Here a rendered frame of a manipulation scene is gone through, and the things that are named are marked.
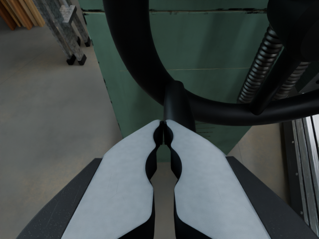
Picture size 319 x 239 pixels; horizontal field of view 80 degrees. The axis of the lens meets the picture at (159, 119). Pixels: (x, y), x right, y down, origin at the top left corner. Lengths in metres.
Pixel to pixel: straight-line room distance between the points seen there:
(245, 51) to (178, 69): 0.13
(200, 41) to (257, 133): 0.81
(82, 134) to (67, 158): 0.14
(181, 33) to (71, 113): 0.88
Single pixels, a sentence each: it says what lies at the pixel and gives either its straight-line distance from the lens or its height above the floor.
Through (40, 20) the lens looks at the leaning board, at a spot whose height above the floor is 0.05.
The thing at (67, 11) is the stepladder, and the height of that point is 0.27.
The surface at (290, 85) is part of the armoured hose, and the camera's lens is 0.33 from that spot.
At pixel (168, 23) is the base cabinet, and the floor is 0.69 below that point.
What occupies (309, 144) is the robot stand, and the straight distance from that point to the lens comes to 0.92.
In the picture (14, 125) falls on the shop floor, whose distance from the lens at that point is 1.25.
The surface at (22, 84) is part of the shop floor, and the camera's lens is 1.42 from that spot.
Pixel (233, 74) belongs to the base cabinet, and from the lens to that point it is 0.46.
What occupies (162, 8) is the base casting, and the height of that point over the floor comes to 0.72.
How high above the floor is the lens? 0.88
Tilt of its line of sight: 58 degrees down
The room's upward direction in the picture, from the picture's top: 2 degrees clockwise
